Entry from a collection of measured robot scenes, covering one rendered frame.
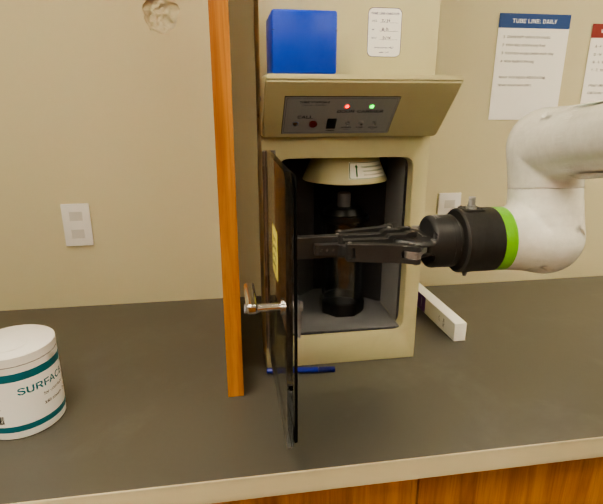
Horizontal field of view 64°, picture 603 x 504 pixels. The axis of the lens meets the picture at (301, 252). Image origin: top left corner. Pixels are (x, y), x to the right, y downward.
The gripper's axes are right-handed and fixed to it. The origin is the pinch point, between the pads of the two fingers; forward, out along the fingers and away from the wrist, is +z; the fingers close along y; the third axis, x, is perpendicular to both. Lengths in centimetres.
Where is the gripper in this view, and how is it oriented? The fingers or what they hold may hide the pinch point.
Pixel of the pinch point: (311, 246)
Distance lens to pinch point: 65.9
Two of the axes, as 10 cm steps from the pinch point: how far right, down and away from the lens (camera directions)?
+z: -9.9, 0.5, -1.4
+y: 1.5, 2.9, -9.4
